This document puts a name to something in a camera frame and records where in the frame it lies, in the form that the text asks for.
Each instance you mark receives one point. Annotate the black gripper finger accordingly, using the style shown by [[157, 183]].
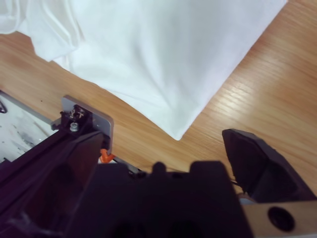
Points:
[[260, 168], [64, 178]]

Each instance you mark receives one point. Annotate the white t-shirt with black logo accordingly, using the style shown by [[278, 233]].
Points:
[[148, 62]]

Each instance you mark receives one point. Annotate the dark camera post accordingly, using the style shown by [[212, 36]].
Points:
[[24, 163]]

